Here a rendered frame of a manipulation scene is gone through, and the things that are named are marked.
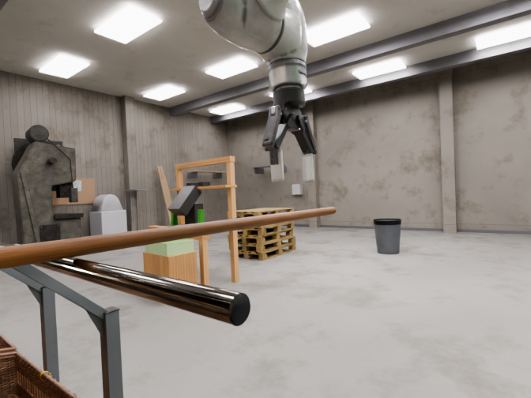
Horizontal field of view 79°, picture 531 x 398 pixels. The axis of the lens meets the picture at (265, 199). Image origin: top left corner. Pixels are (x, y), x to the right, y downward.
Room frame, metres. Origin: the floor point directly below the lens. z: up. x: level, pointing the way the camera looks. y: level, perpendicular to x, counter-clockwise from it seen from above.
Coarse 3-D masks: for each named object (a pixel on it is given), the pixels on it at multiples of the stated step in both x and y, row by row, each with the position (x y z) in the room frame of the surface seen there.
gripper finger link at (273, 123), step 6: (270, 108) 0.71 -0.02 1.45; (276, 108) 0.70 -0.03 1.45; (270, 114) 0.71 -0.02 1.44; (276, 114) 0.70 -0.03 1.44; (270, 120) 0.70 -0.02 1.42; (276, 120) 0.69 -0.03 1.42; (270, 126) 0.69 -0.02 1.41; (276, 126) 0.69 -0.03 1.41; (270, 132) 0.68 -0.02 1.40; (276, 132) 0.69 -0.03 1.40; (264, 138) 0.68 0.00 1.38; (270, 138) 0.67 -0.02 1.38; (270, 144) 0.67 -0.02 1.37
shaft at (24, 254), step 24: (264, 216) 0.90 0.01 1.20; (288, 216) 0.99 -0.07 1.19; (312, 216) 1.12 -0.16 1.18; (72, 240) 0.50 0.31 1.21; (96, 240) 0.53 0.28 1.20; (120, 240) 0.56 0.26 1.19; (144, 240) 0.60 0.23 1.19; (168, 240) 0.65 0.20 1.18; (0, 264) 0.43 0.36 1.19; (24, 264) 0.45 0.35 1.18
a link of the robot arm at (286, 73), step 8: (272, 64) 0.73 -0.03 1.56; (280, 64) 0.72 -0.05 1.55; (288, 64) 0.72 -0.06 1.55; (296, 64) 0.72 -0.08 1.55; (304, 64) 0.74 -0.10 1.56; (272, 72) 0.73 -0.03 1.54; (280, 72) 0.72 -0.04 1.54; (288, 72) 0.72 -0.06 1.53; (296, 72) 0.72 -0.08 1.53; (304, 72) 0.74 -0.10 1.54; (272, 80) 0.74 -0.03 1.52; (280, 80) 0.72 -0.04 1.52; (288, 80) 0.71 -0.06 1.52; (296, 80) 0.72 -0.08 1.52; (304, 80) 0.74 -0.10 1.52; (272, 88) 0.75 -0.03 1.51; (304, 88) 0.76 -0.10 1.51
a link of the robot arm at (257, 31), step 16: (208, 0) 0.57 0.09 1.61; (224, 0) 0.56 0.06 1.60; (240, 0) 0.57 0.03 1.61; (256, 0) 0.57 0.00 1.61; (272, 0) 0.58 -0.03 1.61; (288, 0) 0.60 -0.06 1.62; (208, 16) 0.59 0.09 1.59; (224, 16) 0.58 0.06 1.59; (240, 16) 0.58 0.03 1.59; (256, 16) 0.59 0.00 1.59; (272, 16) 0.59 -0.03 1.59; (224, 32) 0.61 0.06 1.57; (240, 32) 0.61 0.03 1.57; (256, 32) 0.62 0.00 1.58; (272, 32) 0.64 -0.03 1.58; (256, 48) 0.67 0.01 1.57
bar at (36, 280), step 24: (48, 264) 0.55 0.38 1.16; (72, 264) 0.50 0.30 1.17; (96, 264) 0.46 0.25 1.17; (48, 288) 0.79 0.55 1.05; (120, 288) 0.40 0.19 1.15; (144, 288) 0.37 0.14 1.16; (168, 288) 0.34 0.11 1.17; (192, 288) 0.33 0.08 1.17; (216, 288) 0.31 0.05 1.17; (48, 312) 1.19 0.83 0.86; (96, 312) 0.87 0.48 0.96; (192, 312) 0.32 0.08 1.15; (216, 312) 0.29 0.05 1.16; (240, 312) 0.29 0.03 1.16; (48, 336) 1.18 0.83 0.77; (48, 360) 1.18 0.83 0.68; (120, 360) 0.91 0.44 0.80; (120, 384) 0.91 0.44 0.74
